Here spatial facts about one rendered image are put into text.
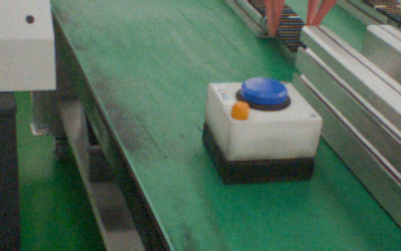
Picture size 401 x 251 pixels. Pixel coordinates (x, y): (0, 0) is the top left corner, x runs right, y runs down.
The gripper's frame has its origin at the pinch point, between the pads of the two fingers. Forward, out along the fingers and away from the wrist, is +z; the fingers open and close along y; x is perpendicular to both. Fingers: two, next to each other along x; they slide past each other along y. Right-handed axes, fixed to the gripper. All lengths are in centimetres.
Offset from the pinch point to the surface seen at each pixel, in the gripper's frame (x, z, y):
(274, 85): -27.6, -4.6, -12.7
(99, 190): 52, 59, -20
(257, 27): 5.5, 1.6, -2.7
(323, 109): -23.5, -0.1, -5.5
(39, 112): 103, 63, -33
